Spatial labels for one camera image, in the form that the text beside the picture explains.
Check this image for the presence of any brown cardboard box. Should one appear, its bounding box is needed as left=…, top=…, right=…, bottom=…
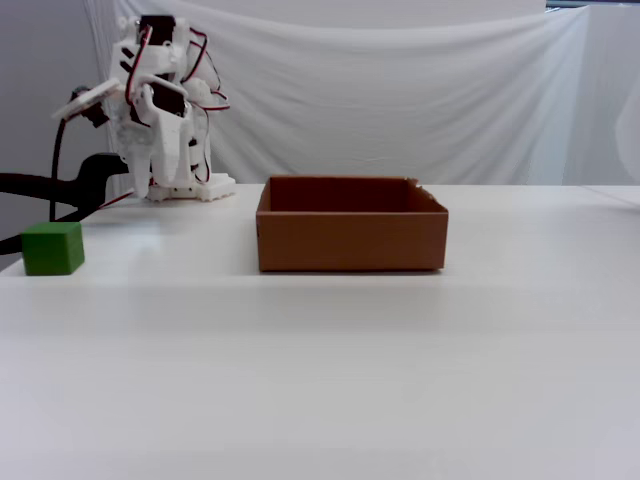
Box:
left=255, top=174, right=450, bottom=274

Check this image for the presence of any green cube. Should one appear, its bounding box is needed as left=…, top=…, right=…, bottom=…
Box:
left=20, top=221, right=85, bottom=277

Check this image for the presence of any white cloth backdrop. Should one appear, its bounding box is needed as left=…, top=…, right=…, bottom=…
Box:
left=82, top=0, right=640, bottom=187

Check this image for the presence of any red gripper servo cable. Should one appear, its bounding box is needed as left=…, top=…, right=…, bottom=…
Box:
left=127, top=24, right=154, bottom=106

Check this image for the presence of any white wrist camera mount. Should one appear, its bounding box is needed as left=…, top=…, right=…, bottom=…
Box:
left=51, top=79, right=126, bottom=130

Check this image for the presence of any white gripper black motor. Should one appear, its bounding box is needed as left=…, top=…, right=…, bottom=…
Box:
left=114, top=78, right=195, bottom=199

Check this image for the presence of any black camera cable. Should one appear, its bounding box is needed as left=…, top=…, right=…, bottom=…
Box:
left=47, top=117, right=69, bottom=224

